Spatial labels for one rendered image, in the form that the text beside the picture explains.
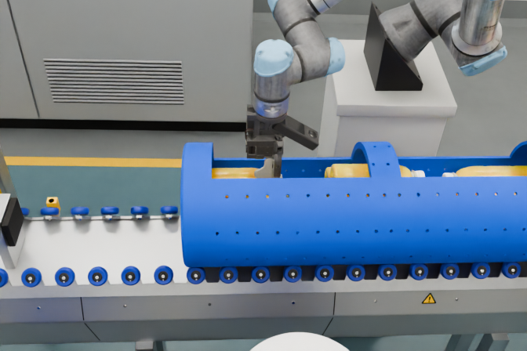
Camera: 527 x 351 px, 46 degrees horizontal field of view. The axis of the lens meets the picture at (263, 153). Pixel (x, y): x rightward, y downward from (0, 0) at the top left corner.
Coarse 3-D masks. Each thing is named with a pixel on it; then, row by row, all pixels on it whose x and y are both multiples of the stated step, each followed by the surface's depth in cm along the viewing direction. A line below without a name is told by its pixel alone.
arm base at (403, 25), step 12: (384, 12) 166; (396, 12) 163; (408, 12) 161; (384, 24) 163; (396, 24) 162; (408, 24) 161; (420, 24) 160; (396, 36) 161; (408, 36) 161; (420, 36) 161; (432, 36) 163; (396, 48) 162; (408, 48) 162; (420, 48) 164; (408, 60) 166
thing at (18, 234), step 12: (0, 204) 142; (12, 204) 143; (0, 216) 140; (12, 216) 141; (0, 228) 138; (12, 228) 141; (0, 240) 141; (12, 240) 142; (0, 252) 144; (12, 252) 146; (12, 264) 147
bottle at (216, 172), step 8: (216, 168) 145; (224, 168) 146; (232, 168) 146; (240, 168) 146; (248, 168) 146; (256, 168) 146; (216, 176) 143; (224, 176) 144; (232, 176) 144; (240, 176) 144; (248, 176) 144
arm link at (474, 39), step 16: (464, 0) 133; (480, 0) 127; (496, 0) 127; (464, 16) 138; (480, 16) 134; (496, 16) 136; (448, 32) 156; (464, 32) 145; (480, 32) 141; (496, 32) 148; (448, 48) 159; (464, 48) 149; (480, 48) 148; (496, 48) 150; (464, 64) 154; (480, 64) 151
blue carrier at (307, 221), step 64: (192, 192) 130; (256, 192) 130; (320, 192) 131; (384, 192) 132; (448, 192) 132; (512, 192) 133; (192, 256) 134; (256, 256) 135; (320, 256) 136; (384, 256) 137; (448, 256) 138; (512, 256) 139
